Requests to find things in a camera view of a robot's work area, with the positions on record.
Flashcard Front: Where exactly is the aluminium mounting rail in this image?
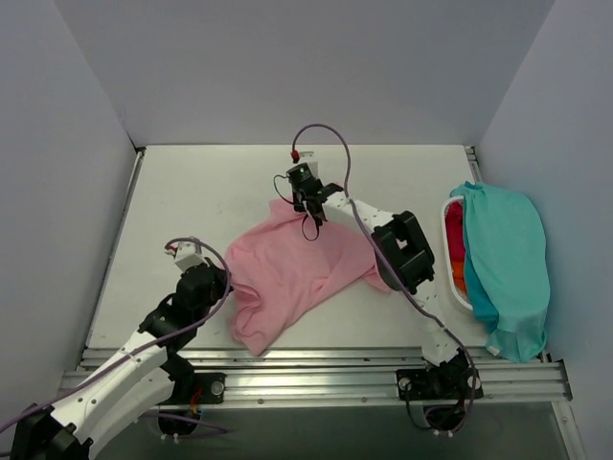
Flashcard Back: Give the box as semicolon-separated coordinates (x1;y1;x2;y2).
57;347;574;408

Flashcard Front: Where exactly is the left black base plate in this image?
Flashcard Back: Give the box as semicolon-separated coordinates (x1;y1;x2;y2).
164;373;226;405

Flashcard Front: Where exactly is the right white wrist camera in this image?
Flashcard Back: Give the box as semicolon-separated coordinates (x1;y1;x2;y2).
292;150;319;178

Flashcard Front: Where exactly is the black thin cable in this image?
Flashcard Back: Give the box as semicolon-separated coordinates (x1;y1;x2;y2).
273;172;323;241

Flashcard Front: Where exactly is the teal t shirt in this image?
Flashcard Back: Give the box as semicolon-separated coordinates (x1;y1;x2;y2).
450;182;551;362

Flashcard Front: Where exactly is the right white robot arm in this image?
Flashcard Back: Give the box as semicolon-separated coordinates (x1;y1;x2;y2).
286;163;474;399

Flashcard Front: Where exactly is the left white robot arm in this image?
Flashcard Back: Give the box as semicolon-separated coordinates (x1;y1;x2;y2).
7;256;232;459

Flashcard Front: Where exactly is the red garment in basket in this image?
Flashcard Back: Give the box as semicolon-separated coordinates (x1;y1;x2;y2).
444;201;465;263

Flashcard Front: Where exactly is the pink t shirt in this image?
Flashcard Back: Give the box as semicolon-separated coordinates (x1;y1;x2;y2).
224;198;391;356

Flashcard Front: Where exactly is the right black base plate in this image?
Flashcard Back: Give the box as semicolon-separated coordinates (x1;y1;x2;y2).
396;367;472;402

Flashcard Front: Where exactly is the white laundry basket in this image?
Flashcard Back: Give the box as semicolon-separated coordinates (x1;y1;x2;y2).
440;196;473;316

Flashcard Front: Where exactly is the orange garment in basket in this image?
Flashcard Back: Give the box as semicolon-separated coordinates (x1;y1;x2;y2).
451;260;467;294

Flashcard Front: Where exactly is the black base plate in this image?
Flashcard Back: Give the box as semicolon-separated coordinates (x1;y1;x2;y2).
396;367;472;402
164;373;226;405

